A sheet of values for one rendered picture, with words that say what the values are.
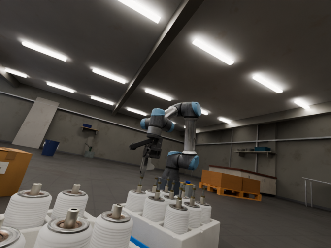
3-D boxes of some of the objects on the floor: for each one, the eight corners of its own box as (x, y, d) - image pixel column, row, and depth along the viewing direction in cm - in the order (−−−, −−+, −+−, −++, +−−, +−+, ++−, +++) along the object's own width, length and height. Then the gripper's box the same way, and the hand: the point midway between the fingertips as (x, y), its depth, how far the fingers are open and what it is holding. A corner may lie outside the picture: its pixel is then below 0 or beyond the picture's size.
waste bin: (52, 157, 483) (58, 140, 496) (36, 154, 468) (43, 137, 481) (55, 156, 525) (61, 141, 538) (41, 154, 510) (47, 138, 523)
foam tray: (101, 247, 71) (112, 203, 76) (156, 230, 100) (161, 200, 105) (172, 308, 47) (182, 240, 52) (216, 263, 77) (220, 222, 81)
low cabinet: (277, 197, 631) (277, 177, 651) (239, 192, 548) (240, 169, 567) (240, 188, 782) (241, 172, 801) (206, 182, 698) (208, 165, 718)
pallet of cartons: (224, 196, 338) (226, 173, 350) (196, 187, 423) (198, 169, 435) (263, 201, 391) (264, 181, 403) (231, 192, 476) (232, 175, 488)
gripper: (165, 137, 82) (156, 179, 77) (159, 139, 93) (151, 176, 87) (149, 133, 80) (139, 176, 75) (145, 135, 90) (136, 173, 85)
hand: (141, 172), depth 81 cm, fingers open, 3 cm apart
